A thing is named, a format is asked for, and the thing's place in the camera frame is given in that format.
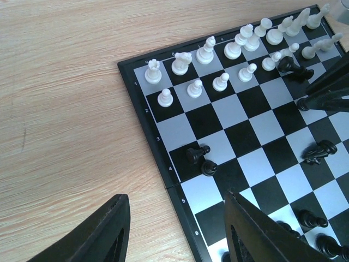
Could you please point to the black knight lying down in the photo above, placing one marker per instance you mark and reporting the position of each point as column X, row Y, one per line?
column 322, row 150

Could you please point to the black pawn beside king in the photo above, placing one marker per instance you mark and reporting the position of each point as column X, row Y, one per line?
column 193, row 155

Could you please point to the white rook chess piece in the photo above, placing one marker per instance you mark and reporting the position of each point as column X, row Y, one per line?
column 153, row 74

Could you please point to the white pawn chess piece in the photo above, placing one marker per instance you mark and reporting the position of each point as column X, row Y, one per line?
column 165, row 98

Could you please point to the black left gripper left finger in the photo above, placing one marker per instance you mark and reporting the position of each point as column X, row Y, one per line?
column 103, row 236

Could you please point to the black queen chess piece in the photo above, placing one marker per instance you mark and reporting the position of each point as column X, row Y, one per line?
column 298, row 73

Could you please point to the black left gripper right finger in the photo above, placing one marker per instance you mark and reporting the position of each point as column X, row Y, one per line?
column 253, row 236

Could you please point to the white knight chess piece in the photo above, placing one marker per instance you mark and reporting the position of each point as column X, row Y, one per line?
column 181, row 63

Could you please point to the black pawn centre board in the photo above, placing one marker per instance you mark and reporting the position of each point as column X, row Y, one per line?
column 209, row 168

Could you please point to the black and grey chessboard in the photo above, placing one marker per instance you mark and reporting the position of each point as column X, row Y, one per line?
column 256, row 134

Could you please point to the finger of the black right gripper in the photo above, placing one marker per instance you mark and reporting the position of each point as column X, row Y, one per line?
column 324, row 103
column 337, row 71

